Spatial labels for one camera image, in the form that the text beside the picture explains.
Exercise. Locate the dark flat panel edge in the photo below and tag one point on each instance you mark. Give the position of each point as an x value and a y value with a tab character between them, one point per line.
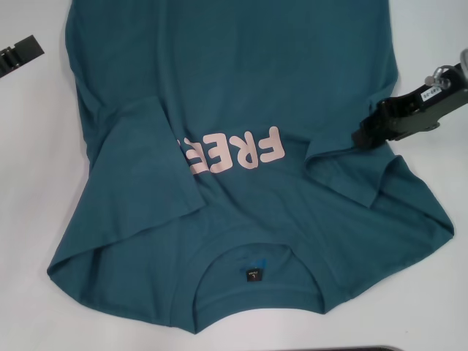
362	349

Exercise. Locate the teal t-shirt with pink print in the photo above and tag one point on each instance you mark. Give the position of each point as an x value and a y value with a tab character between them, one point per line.
237	73

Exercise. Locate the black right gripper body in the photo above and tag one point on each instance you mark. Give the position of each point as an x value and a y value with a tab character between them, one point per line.
420	109

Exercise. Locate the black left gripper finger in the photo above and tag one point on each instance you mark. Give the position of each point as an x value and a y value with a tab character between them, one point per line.
27	49

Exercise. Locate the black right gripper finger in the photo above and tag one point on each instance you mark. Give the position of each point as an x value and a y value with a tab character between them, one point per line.
369	137
380	115

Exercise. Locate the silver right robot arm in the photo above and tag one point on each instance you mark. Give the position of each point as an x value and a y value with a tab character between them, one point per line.
464	62

